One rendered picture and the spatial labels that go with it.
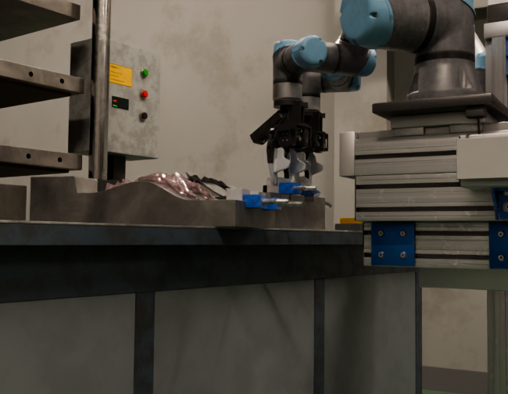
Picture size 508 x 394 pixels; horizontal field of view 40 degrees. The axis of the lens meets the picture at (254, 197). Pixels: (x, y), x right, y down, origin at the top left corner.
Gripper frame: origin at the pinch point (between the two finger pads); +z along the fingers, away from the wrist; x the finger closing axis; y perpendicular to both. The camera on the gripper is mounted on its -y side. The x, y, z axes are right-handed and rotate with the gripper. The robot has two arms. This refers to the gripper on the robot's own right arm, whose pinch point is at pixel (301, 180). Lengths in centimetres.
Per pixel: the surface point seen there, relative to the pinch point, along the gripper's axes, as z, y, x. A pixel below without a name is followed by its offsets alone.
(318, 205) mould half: 8.3, 14.4, -13.6
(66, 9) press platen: -56, -69, -33
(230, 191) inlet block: 8, 21, -59
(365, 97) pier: -59, -63, 160
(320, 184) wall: -14, -96, 168
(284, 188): 5.0, 15.2, -31.3
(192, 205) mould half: 11, 16, -67
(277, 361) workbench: 47, 16, -35
